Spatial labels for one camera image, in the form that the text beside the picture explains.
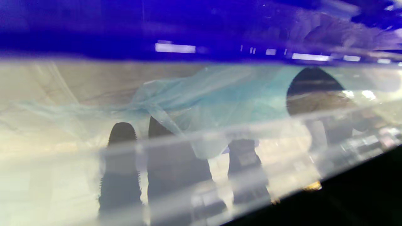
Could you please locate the clear bubble film sheet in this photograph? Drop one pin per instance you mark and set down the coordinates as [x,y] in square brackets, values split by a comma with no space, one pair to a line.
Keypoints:
[204,94]

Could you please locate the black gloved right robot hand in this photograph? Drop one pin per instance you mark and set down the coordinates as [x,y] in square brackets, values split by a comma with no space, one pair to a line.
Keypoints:
[345,201]

